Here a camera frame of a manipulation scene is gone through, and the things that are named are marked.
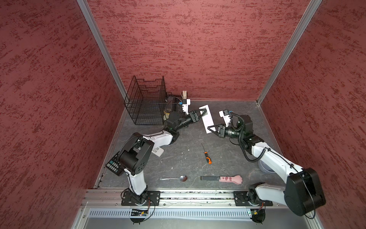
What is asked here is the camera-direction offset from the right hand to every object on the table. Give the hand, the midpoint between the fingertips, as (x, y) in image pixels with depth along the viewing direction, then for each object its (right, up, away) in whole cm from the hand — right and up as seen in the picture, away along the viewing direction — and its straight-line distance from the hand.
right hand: (207, 131), depth 76 cm
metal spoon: (-13, -28, +4) cm, 31 cm away
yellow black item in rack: (-24, +15, +24) cm, 37 cm away
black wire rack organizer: (-43, +18, +41) cm, 63 cm away
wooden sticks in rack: (-13, +23, +20) cm, 33 cm away
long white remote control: (0, +7, +1) cm, 7 cm away
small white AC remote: (-30, -15, +14) cm, 36 cm away
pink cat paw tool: (+17, -28, +3) cm, 33 cm away
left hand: (0, +10, +2) cm, 10 cm away
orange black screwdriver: (+2, -18, +13) cm, 22 cm away
